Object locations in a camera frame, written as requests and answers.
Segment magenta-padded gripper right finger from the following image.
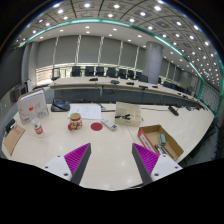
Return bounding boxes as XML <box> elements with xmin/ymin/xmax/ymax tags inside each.
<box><xmin>131</xmin><ymin>142</ymin><xmax>183</xmax><ymax>186</ymax></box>

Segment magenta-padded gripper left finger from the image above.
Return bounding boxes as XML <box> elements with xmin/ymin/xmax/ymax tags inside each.
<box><xmin>42</xmin><ymin>142</ymin><xmax>92</xmax><ymax>186</ymax></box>

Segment clear red-capped water bottle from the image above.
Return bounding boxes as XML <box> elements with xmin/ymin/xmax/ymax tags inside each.
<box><xmin>32</xmin><ymin>118</ymin><xmax>45</xmax><ymax>138</ymax></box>

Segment grey-green eraser block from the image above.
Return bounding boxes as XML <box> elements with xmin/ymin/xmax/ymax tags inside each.
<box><xmin>158</xmin><ymin>133</ymin><xmax>167</xmax><ymax>146</ymax></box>

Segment open cardboard box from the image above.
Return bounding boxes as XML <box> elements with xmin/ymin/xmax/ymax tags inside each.
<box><xmin>137</xmin><ymin>124</ymin><xmax>185</xmax><ymax>163</ymax></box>

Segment red and cream mug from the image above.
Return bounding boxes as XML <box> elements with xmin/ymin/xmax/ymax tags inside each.
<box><xmin>67</xmin><ymin>112</ymin><xmax>83</xmax><ymax>132</ymax></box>

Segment flat round red coaster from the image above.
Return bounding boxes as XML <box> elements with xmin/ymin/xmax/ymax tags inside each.
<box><xmin>90</xmin><ymin>122</ymin><xmax>104</xmax><ymax>132</ymax></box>

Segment white remote control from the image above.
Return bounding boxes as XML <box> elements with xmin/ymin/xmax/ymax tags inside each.
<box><xmin>100</xmin><ymin>118</ymin><xmax>118</xmax><ymax>131</ymax></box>

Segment white printed paper sheet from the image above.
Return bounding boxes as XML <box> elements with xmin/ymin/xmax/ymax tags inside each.
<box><xmin>67</xmin><ymin>103</ymin><xmax>103</xmax><ymax>121</ymax></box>

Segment black clips in organizer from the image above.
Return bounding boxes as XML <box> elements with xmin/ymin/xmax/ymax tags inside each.
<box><xmin>114</xmin><ymin>113</ymin><xmax>132</xmax><ymax>121</ymax></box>

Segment cream desk organizer box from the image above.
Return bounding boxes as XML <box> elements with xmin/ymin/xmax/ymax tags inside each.
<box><xmin>114</xmin><ymin>101</ymin><xmax>143</xmax><ymax>127</ymax></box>

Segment black desk microphone unit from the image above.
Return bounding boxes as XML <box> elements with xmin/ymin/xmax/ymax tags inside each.
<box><xmin>50</xmin><ymin>98</ymin><xmax>71</xmax><ymax>113</ymax></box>

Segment black tabletop microphone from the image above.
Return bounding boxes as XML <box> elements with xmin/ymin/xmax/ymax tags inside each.
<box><xmin>168</xmin><ymin>105</ymin><xmax>180</xmax><ymax>117</ymax></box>

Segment black pen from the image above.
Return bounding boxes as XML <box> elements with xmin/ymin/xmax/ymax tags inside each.
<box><xmin>99</xmin><ymin>103</ymin><xmax>116</xmax><ymax>113</ymax></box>

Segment brown paper envelope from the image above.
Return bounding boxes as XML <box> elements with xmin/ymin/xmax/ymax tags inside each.
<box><xmin>2</xmin><ymin>123</ymin><xmax>27</xmax><ymax>157</ymax></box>

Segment white copy paper box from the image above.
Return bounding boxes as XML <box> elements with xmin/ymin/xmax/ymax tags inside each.
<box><xmin>16</xmin><ymin>89</ymin><xmax>50</xmax><ymax>126</ymax></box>

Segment long curved conference desk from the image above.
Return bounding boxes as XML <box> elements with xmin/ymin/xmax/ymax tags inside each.
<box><xmin>49</xmin><ymin>76</ymin><xmax>208</xmax><ymax>109</ymax></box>

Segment black box device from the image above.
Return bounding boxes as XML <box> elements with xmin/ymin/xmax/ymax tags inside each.
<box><xmin>3</xmin><ymin>118</ymin><xmax>17</xmax><ymax>134</ymax></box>

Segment row of black office chairs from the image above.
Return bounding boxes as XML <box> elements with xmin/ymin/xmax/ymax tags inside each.
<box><xmin>69</xmin><ymin>65</ymin><xmax>149</xmax><ymax>83</ymax></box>

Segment round ceiling lights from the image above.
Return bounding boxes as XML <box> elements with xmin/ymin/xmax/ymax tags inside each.
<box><xmin>19</xmin><ymin>1</ymin><xmax>218</xmax><ymax>78</ymax></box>

